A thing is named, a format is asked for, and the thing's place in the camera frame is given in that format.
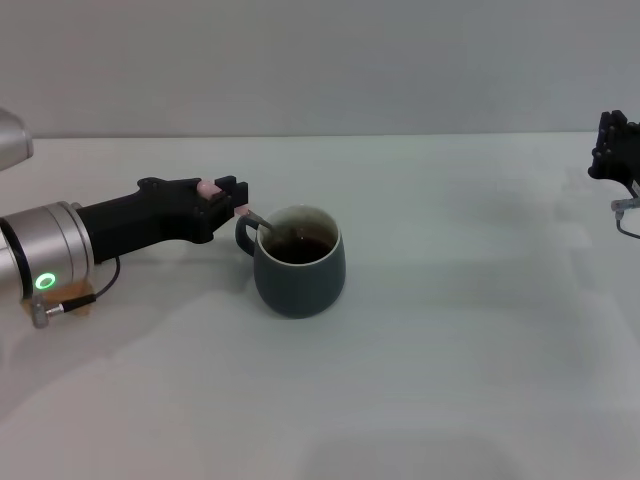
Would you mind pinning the dark grey ceramic mug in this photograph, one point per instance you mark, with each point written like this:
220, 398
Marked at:
300, 292

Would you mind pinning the dark brown coffee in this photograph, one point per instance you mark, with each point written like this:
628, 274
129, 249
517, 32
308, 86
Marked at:
305, 250

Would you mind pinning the light wooden block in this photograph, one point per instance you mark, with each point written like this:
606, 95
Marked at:
82, 290

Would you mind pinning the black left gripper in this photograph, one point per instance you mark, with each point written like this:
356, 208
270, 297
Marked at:
150, 215

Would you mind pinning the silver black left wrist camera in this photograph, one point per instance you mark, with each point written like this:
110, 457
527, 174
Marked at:
12, 140

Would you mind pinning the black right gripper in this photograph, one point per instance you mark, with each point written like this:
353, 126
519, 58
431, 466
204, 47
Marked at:
631, 177

